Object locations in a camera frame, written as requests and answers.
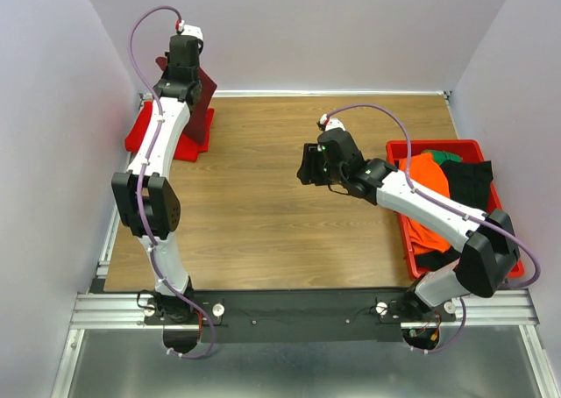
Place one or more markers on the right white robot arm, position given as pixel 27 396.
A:
pixel 485 241

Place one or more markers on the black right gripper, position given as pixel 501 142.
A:
pixel 309 165

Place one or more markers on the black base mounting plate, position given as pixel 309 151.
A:
pixel 291 316

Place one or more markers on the maroon t shirt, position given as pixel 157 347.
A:
pixel 199 108

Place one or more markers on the orange t shirt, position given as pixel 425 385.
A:
pixel 424 170

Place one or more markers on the black t shirt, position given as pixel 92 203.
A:
pixel 469 184

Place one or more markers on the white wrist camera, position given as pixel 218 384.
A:
pixel 327 123
pixel 188 30

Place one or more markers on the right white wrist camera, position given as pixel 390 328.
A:
pixel 327 123

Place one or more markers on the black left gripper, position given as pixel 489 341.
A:
pixel 182 47

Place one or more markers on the green t shirt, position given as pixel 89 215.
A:
pixel 440 157

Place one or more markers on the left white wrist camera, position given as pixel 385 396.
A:
pixel 188 30

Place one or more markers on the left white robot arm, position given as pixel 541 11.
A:
pixel 146 201

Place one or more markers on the aluminium frame rail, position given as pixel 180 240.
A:
pixel 511 307

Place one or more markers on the folded red t shirt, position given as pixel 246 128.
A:
pixel 186 150

